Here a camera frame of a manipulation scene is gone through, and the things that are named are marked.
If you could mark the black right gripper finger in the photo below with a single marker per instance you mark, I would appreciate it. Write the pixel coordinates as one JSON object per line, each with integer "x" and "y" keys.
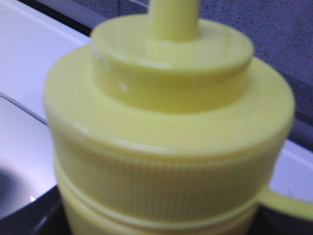
{"x": 44, "y": 216}

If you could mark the yellow squeeze bottle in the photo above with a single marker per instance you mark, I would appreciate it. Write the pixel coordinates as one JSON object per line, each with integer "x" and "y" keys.
{"x": 167, "y": 124}

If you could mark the silver digital kitchen scale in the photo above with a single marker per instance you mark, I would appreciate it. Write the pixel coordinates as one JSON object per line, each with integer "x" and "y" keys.
{"x": 26, "y": 158}

